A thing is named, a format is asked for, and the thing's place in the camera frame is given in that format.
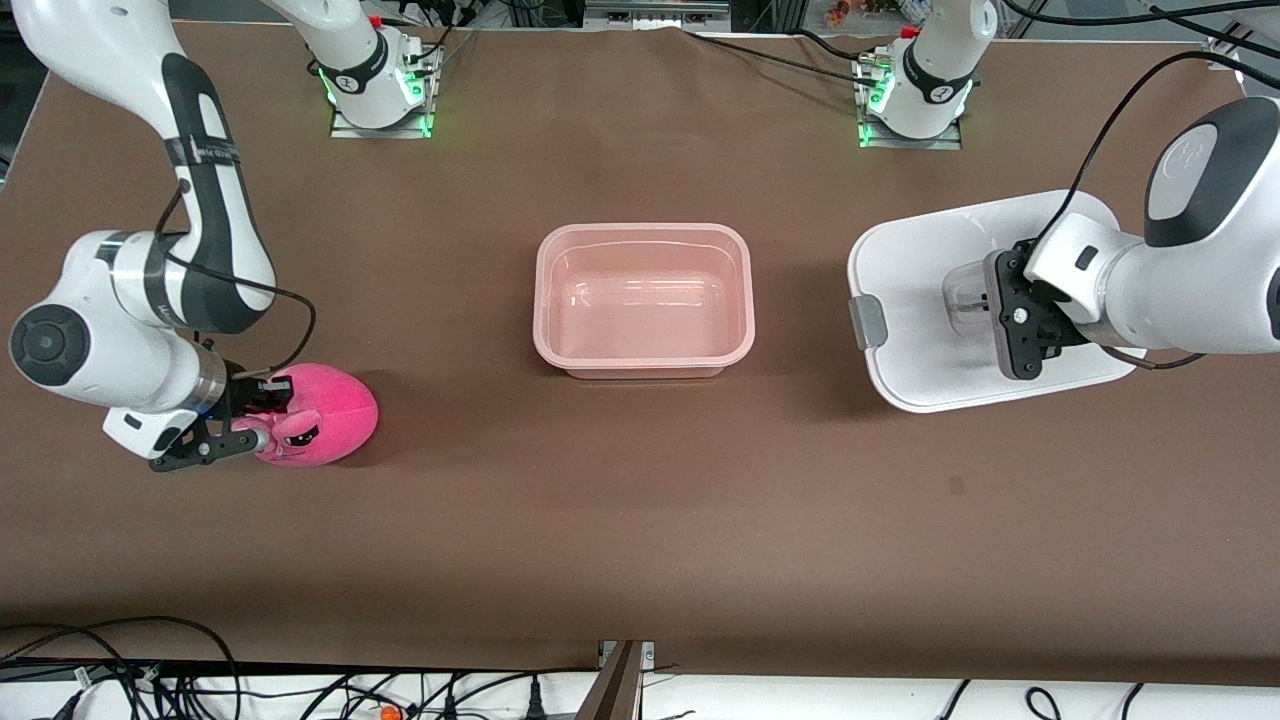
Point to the aluminium corner bracket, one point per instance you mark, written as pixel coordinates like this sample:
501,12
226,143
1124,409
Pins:
1225,55

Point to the aluminium profile post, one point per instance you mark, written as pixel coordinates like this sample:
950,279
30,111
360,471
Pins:
620,690

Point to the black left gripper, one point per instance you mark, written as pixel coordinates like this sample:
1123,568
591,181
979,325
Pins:
1052,331

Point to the pink plush toy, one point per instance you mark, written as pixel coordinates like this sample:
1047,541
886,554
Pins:
335,410

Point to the brown table cover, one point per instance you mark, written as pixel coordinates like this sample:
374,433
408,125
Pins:
640,520

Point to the translucent pink plastic box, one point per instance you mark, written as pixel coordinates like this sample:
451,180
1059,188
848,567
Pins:
640,300

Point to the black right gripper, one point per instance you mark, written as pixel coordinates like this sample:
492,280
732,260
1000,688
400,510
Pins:
238,393

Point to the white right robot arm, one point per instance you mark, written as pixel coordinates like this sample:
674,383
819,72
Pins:
100,350

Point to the white box lid grey latches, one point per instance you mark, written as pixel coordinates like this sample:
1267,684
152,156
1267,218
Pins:
910,260

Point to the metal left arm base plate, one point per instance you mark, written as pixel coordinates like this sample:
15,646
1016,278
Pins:
915,144

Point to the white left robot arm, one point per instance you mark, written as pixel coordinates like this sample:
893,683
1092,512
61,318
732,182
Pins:
1180,290

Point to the colourful background items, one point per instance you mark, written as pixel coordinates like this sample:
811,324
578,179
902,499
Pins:
870,10

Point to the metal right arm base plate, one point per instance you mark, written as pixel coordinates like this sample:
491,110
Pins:
385,131

